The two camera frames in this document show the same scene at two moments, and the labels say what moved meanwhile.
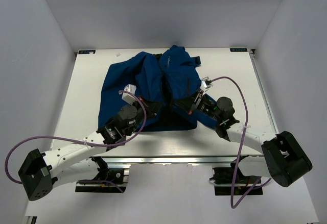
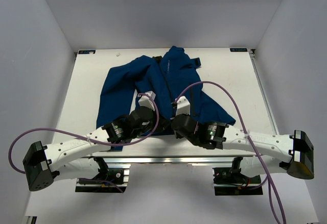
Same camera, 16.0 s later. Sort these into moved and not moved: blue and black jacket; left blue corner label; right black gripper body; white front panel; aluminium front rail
Moved: right black gripper body
Not moved: aluminium front rail; left blue corner label; blue and black jacket; white front panel
